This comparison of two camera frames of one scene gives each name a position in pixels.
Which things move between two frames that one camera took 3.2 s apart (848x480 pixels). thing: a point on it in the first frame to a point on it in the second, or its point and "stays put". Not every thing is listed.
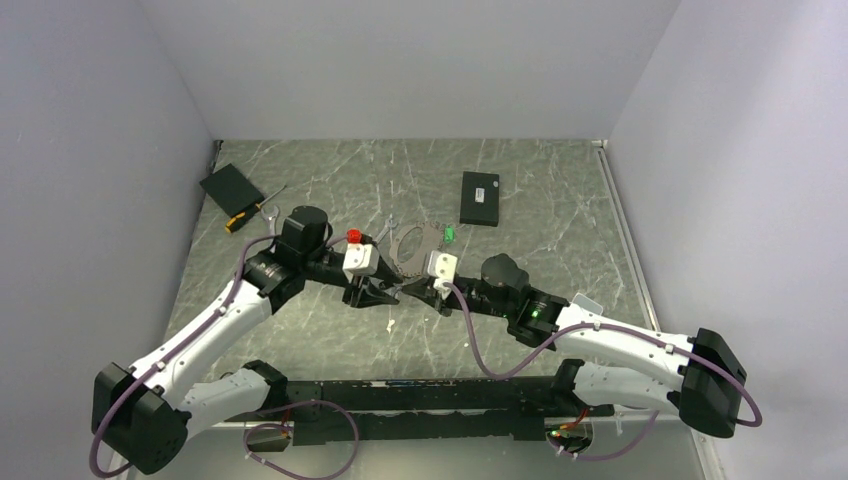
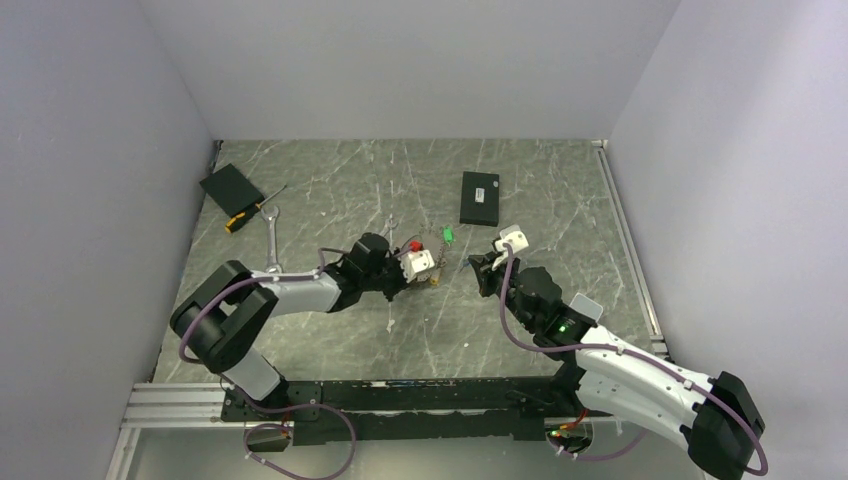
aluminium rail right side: (642, 293) stays put
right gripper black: (423, 290) to (483, 264)
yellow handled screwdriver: (243, 216) stays put
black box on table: (480, 199) stays put
